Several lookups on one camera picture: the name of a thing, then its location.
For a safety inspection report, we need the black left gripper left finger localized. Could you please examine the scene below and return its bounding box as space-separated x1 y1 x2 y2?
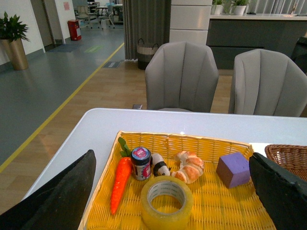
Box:
0 149 96 230

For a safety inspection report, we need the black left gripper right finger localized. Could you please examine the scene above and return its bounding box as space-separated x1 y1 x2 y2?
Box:
249 152 307 230

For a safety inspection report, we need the yellow packing tape roll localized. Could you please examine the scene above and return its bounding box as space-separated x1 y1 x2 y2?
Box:
141 176 193 230

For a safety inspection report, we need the brown wicker basket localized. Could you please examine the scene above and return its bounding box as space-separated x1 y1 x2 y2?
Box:
265 144 307 181

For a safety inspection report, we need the yellow woven basket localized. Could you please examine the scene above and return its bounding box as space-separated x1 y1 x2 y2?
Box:
80 131 275 230

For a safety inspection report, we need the white label on table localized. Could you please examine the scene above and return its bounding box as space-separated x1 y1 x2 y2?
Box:
250 142 270 156

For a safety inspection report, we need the purple foam cube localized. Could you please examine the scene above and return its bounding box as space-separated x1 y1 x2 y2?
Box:
216 152 250 188

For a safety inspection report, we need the orange toy carrot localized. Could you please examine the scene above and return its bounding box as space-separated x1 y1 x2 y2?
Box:
110 137 132 215

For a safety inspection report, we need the small black-lidded jar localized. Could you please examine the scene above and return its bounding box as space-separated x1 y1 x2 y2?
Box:
131 147 151 181

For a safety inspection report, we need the toy croissant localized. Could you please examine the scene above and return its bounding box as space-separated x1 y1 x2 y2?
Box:
171 151 204 184

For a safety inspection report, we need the toy panda figure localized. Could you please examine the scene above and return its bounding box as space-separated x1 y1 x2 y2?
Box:
150 153 170 177

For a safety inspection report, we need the grey chair right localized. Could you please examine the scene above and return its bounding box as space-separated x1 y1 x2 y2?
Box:
228 49 307 117

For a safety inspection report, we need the grey chair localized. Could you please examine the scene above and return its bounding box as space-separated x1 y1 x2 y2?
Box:
145 41 219 113
228 49 307 117

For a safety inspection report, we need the grey chair left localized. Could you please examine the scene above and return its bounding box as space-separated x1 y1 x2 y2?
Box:
145 41 219 113

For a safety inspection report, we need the grey counter cabinet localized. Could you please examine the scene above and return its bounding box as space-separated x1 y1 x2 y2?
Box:
206 14 307 69

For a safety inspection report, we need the black white woven hamper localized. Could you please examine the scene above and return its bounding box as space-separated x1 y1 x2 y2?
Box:
137 38 159 70

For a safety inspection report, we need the red cabinet box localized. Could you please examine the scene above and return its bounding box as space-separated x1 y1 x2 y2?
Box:
67 20 82 41

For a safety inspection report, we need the potted plant gold planter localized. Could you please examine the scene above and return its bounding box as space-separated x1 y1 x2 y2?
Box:
0 11 29 70

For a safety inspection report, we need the white potted plant right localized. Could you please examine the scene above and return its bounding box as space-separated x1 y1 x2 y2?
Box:
230 0 250 16

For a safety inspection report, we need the white potted plant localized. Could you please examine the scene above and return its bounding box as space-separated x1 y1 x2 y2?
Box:
230 0 250 16
211 0 225 15

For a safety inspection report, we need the office chairs and desk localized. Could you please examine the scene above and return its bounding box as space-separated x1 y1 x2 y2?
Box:
74 3 123 30

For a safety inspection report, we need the white potted plant left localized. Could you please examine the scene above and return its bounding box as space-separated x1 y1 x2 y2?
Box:
211 0 225 15

